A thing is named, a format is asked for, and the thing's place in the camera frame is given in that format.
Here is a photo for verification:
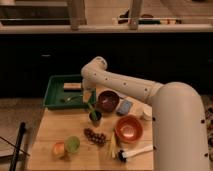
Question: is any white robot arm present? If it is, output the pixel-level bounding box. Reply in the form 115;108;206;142
81;56;210;171

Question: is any wooden post left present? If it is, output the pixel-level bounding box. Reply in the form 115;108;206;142
67;0;87;31

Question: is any white cup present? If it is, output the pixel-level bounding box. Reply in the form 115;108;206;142
142;106;152;121

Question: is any wooden block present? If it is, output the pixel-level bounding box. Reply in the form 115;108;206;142
63;83;82;91

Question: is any green utensil in cup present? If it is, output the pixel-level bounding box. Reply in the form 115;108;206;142
87;102;97;120

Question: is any dark purple bowl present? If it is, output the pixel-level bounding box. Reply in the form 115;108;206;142
97;90;120;113

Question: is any black tripod pole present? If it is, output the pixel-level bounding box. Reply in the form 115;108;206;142
9;122;26;171

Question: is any yellow banana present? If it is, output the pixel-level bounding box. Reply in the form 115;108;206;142
109;132;116;158

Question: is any metal fork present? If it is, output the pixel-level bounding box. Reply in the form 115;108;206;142
60;95;82;103

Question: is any green plastic tray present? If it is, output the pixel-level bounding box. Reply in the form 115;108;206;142
43;74;87;110

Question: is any blue sponge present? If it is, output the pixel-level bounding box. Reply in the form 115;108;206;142
116;100;133;116

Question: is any orange bowl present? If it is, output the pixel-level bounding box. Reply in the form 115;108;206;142
114;115;143;144

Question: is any wooden post right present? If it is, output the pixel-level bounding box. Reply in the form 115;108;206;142
129;0;143;30

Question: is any dark green cup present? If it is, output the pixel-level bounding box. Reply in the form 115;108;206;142
89;110;102;127

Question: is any bunch of purple grapes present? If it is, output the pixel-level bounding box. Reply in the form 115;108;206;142
84;128;106;146

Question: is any orange peach fruit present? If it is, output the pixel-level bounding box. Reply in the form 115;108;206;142
52;142;65;158

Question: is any wooden post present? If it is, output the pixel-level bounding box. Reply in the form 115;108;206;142
129;0;143;30
67;0;87;31

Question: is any white handled black brush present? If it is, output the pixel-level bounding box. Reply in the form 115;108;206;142
118;145;153;162

